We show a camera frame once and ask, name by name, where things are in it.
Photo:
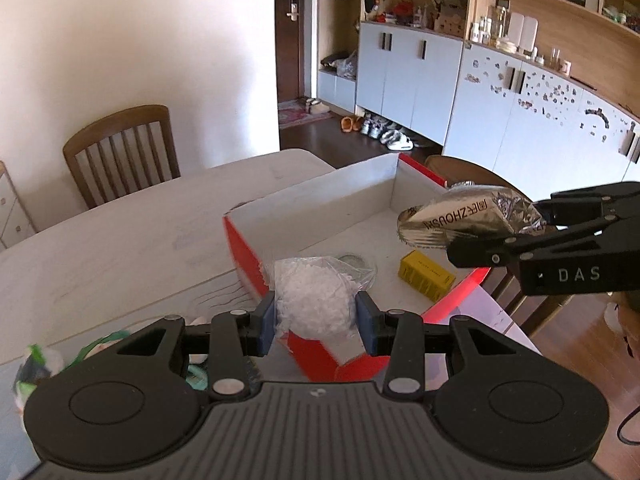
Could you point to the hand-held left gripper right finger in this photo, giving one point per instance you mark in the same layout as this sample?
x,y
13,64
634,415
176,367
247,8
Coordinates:
x,y
367,327

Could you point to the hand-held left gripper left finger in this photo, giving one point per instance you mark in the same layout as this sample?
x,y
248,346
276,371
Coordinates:
x,y
266,327

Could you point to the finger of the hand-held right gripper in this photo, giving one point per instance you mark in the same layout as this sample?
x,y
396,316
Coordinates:
x,y
575,207
480,252

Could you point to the silver foil packet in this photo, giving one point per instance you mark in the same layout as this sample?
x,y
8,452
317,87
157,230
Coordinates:
x,y
460,215

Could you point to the clear bag of white filling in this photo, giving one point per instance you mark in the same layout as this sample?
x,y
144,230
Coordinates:
x,y
310,300

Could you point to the red and white cardboard box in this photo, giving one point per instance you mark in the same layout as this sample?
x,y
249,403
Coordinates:
x,y
330,205

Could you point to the green and white packet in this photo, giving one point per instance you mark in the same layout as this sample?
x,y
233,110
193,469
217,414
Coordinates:
x,y
35,360

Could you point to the small yellow box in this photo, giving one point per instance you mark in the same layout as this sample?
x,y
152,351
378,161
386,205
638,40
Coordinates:
x,y
425,272

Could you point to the small round lid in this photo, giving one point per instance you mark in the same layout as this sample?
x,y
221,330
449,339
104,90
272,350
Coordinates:
x,y
357,261

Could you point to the pale pink plush item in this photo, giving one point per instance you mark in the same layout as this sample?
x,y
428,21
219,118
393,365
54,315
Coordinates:
x,y
199,320

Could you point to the wooden slat-back chair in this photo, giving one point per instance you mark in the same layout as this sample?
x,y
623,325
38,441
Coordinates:
x,y
480,175
120,120

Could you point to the grey-blue cabinet with stickers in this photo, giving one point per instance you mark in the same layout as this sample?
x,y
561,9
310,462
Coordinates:
x,y
500,120

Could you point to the white sandals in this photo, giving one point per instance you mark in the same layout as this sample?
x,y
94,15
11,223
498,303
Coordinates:
x,y
398,140

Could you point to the grey sneakers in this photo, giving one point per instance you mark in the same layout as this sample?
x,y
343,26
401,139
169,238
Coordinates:
x,y
375,126

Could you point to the teal rimmed white packet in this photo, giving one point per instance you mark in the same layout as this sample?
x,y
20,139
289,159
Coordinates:
x,y
100,342

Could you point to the pair of orange slippers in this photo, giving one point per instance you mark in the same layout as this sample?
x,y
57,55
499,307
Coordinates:
x,y
351,123

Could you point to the white storage containers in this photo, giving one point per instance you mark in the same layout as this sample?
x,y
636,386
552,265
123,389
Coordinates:
x,y
522,32

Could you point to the grey-blue shoe cabinet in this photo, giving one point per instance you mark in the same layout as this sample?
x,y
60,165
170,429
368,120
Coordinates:
x,y
405,75

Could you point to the glass jar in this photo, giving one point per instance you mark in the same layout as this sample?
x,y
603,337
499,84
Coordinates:
x,y
496,22

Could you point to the red patterned door rug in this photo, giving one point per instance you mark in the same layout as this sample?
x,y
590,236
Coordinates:
x,y
300,116

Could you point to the low grey-blue bench cabinet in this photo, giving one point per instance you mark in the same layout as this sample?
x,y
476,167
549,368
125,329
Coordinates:
x,y
335,90

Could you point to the pair of beige slippers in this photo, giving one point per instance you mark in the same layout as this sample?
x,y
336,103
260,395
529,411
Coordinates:
x,y
316,105

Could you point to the cardboard model house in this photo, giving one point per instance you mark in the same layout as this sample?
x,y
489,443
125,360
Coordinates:
x,y
450,22

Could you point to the clear plastic bag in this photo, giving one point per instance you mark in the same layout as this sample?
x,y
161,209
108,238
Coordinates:
x,y
347,66

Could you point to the dark bag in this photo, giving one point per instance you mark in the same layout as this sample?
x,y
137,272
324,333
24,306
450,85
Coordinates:
x,y
334,60

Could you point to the red toy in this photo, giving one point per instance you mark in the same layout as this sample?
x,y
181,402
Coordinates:
x,y
401,9

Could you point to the dark brown door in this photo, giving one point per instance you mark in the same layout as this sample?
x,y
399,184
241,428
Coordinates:
x,y
287,60

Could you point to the white drawer sideboard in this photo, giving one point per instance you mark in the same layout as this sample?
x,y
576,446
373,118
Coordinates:
x,y
15,210

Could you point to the wooden wall shelf unit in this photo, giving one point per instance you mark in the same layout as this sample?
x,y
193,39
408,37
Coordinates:
x,y
575,15

